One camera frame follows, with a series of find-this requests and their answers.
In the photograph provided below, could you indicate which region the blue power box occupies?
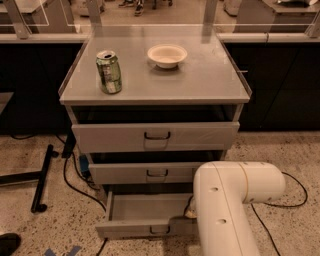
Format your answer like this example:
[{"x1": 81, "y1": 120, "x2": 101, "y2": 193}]
[{"x1": 79, "y1": 155, "x2": 90, "y2": 178}]

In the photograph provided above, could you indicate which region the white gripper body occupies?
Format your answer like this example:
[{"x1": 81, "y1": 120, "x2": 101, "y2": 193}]
[{"x1": 187, "y1": 197, "x2": 196, "y2": 211}]

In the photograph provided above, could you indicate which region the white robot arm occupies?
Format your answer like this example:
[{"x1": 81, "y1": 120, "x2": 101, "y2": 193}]
[{"x1": 191, "y1": 161, "x2": 286, "y2": 256}]

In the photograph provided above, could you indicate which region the white paper bowl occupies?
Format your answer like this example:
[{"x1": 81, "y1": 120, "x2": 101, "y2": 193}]
[{"x1": 147, "y1": 44, "x2": 188, "y2": 69}]

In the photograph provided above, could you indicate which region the black metal stand base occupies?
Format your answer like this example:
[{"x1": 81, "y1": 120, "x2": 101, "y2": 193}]
[{"x1": 0, "y1": 144, "x2": 59, "y2": 213}]

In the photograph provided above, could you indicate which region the grey drawer cabinet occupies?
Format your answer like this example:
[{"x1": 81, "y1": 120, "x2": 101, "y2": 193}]
[{"x1": 60, "y1": 25, "x2": 251, "y2": 195}]

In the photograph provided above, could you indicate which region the black cable floor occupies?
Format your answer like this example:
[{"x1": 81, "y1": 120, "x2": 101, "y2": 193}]
[
  {"x1": 250, "y1": 171, "x2": 309, "y2": 256},
  {"x1": 55, "y1": 134, "x2": 111, "y2": 256}
]

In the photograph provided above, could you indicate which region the black shoe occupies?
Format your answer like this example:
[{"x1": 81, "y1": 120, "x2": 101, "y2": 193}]
[{"x1": 0, "y1": 233, "x2": 21, "y2": 256}]

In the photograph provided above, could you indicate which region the grey middle drawer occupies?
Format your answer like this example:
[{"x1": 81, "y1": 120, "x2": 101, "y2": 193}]
[{"x1": 89, "y1": 162, "x2": 202, "y2": 184}]

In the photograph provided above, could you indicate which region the black cable right floor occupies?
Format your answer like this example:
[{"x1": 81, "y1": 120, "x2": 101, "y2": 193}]
[{"x1": 250, "y1": 171, "x2": 309, "y2": 256}]

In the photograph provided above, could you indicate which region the grey bottom drawer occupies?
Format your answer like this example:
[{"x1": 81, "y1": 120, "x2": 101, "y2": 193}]
[{"x1": 96, "y1": 191, "x2": 198, "y2": 238}]

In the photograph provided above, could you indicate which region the grey drawer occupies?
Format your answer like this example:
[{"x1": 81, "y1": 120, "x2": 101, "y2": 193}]
[
  {"x1": 72, "y1": 122, "x2": 239, "y2": 153},
  {"x1": 96, "y1": 191, "x2": 198, "y2": 238},
  {"x1": 89, "y1": 162, "x2": 202, "y2": 184}
]

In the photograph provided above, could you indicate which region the black cable left floor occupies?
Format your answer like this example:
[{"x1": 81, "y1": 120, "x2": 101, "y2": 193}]
[{"x1": 55, "y1": 134, "x2": 111, "y2": 256}]

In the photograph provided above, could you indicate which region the green soda can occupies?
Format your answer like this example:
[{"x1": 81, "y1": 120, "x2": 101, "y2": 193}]
[{"x1": 96, "y1": 50, "x2": 122, "y2": 94}]

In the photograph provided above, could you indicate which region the grey top drawer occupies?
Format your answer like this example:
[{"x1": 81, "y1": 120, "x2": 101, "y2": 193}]
[{"x1": 72, "y1": 122, "x2": 239, "y2": 153}]

